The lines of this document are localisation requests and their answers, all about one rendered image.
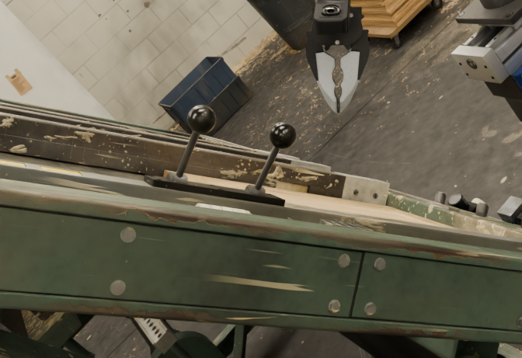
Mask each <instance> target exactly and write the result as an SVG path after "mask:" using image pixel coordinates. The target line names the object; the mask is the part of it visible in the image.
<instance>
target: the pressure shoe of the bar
mask: <svg viewBox="0 0 522 358"><path fill-rule="evenodd" d="M275 188H278V189H287V190H292V191H297V192H303V193H306V192H307V189H308V186H306V185H301V184H296V183H291V182H282V181H277V183H276V187H275Z"/></svg>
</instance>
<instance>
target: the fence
mask: <svg viewBox="0 0 522 358"><path fill-rule="evenodd" d="M0 161H6V162H14V161H9V160H3V159H0ZM15 163H20V164H24V165H25V166H19V165H10V164H5V163H0V179H10V180H15V181H21V182H31V183H37V184H43V185H48V186H59V187H64V188H70V189H80V190H86V191H92V192H97V193H108V194H113V195H119V196H129V197H135V198H141V199H146V200H157V201H163V202H169V203H179V204H185V205H190V206H196V205H197V204H198V203H203V204H208V205H215V206H219V207H230V208H235V209H241V210H247V211H249V212H250V213H251V214H255V215H261V216H267V217H277V218H283V219H288V220H294V221H304V222H310V223H316V224H319V221H320V219H323V220H327V221H338V222H343V223H349V224H358V225H360V226H362V227H365V228H368V229H370V230H373V231H375V232H381V233H386V234H392V235H402V236H408V237H414V238H424V239H429V240H435V241H441V242H451V243H457V244H462V245H473V246H478V247H484V248H490V249H500V250H506V251H511V252H522V239H519V238H509V237H504V236H498V235H489V234H484V233H478V232H473V231H464V230H458V229H453V228H444V227H438V226H433V225H428V224H418V223H412V222H408V221H398V220H392V219H387V218H382V217H372V216H367V215H362V214H352V213H347V212H342V211H337V210H327V209H322V208H317V207H307V206H302V205H297V204H291V203H285V204H284V206H278V205H272V204H267V203H257V202H252V201H247V200H237V199H232V198H226V197H221V196H211V195H206V194H200V193H191V192H185V191H180V190H174V189H165V188H159V187H154V186H151V185H150V184H148V183H146V182H145V181H140V180H134V179H125V178H120V177H114V176H105V175H100V174H94V173H89V172H80V171H74V170H69V169H61V170H66V171H72V172H79V173H80V174H81V175H76V174H71V173H66V172H56V171H51V170H45V169H42V168H41V167H46V168H52V169H60V168H54V167H49V166H43V165H34V164H29V163H23V162H15Z"/></svg>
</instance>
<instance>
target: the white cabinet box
mask: <svg viewBox="0 0 522 358"><path fill-rule="evenodd" d="M0 99H7V100H12V101H16V102H21V103H28V104H33V105H37V106H45V107H49V108H53V109H61V110H65V111H70V112H74V113H81V114H86V115H90V116H98V117H102V118H107V119H111V120H114V118H112V116H111V115H110V114H109V113H108V112H107V111H106V110H105V109H104V108H103V107H102V106H101V105H100V104H99V103H98V102H97V101H96V100H95V99H94V98H93V97H92V95H91V94H90V93H89V92H88V91H87V90H86V89H85V88H84V87H83V86H82V85H81V84H80V83H79V82H78V81H77V80H76V79H75V78H74V76H73V75H72V74H71V73H70V72H69V71H68V70H67V69H66V68H65V67H64V66H63V65H62V64H61V63H60V62H59V61H58V60H57V59H56V58H55V57H54V55H53V54H52V53H51V52H50V51H49V50H48V49H47V48H46V47H45V46H44V45H43V44H42V43H41V42H40V41H39V40H38V39H37V38H36V37H35V36H34V35H33V34H32V33H31V32H30V31H29V30H28V29H27V28H26V27H25V26H24V25H23V24H22V23H21V22H20V21H19V20H18V19H17V18H16V16H15V15H14V14H13V13H12V12H11V11H10V10H9V9H8V8H7V7H6V6H5V5H4V4H3V3H2V2H1V1H0Z"/></svg>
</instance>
